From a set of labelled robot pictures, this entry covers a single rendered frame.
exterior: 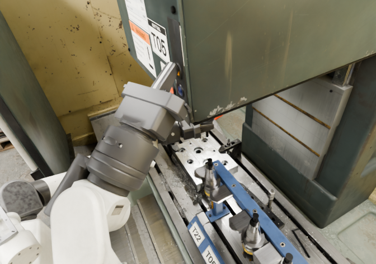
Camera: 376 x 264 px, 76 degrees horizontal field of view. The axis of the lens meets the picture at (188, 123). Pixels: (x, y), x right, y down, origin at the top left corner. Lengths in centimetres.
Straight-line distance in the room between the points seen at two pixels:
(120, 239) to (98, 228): 106
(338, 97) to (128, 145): 83
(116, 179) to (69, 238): 8
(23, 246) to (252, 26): 60
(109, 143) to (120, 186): 6
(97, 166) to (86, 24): 142
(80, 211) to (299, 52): 49
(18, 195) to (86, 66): 110
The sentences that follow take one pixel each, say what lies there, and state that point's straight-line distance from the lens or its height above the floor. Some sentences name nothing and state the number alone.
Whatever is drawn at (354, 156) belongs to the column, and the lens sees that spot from 116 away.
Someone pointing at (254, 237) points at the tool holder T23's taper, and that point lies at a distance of 72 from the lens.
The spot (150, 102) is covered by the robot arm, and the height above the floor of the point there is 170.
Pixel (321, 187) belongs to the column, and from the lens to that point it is 136.
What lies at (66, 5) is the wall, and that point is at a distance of 168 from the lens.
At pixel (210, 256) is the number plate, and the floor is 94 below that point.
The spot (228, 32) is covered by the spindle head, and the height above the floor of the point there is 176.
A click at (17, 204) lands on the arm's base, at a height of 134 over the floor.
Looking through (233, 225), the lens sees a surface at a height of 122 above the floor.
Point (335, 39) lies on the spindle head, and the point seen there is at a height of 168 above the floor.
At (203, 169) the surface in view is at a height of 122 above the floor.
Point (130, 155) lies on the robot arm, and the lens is 34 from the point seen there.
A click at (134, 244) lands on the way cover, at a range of 133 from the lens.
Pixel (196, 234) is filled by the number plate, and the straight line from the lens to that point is 107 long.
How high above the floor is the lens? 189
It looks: 38 degrees down
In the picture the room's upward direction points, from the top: 7 degrees counter-clockwise
